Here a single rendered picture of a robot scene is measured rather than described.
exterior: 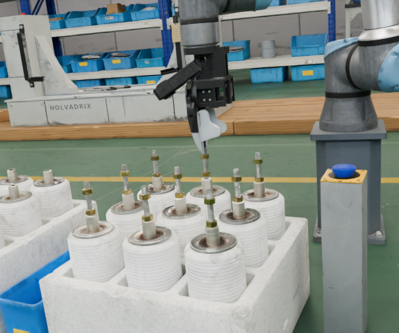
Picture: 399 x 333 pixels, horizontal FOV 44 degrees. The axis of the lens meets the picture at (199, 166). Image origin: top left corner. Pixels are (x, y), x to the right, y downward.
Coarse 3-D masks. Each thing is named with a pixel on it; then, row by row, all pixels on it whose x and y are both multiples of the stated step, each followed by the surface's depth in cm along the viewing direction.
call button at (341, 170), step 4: (340, 164) 87; (344, 164) 87; (348, 164) 86; (332, 168) 85; (336, 168) 84; (340, 168) 84; (344, 168) 84; (348, 168) 84; (352, 168) 84; (336, 172) 84; (340, 172) 84; (344, 172) 84; (348, 172) 84; (352, 172) 84; (340, 176) 84; (344, 176) 84; (348, 176) 84
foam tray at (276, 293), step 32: (288, 224) 103; (288, 256) 90; (64, 288) 84; (96, 288) 82; (128, 288) 81; (256, 288) 77; (288, 288) 91; (64, 320) 87; (96, 320) 83; (128, 320) 80; (160, 320) 77; (192, 320) 74; (224, 320) 72; (256, 320) 75; (288, 320) 92
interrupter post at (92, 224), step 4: (88, 216) 87; (92, 216) 87; (96, 216) 87; (88, 220) 87; (92, 220) 87; (96, 220) 87; (88, 224) 87; (92, 224) 87; (96, 224) 87; (88, 228) 87; (92, 228) 87; (96, 228) 87; (88, 232) 88; (92, 232) 87
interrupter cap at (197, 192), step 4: (196, 188) 106; (200, 188) 105; (216, 188) 105; (220, 188) 104; (224, 188) 104; (192, 192) 103; (196, 192) 103; (200, 192) 104; (212, 192) 103; (216, 192) 102; (220, 192) 101; (224, 192) 102; (196, 196) 101; (200, 196) 100; (204, 196) 100
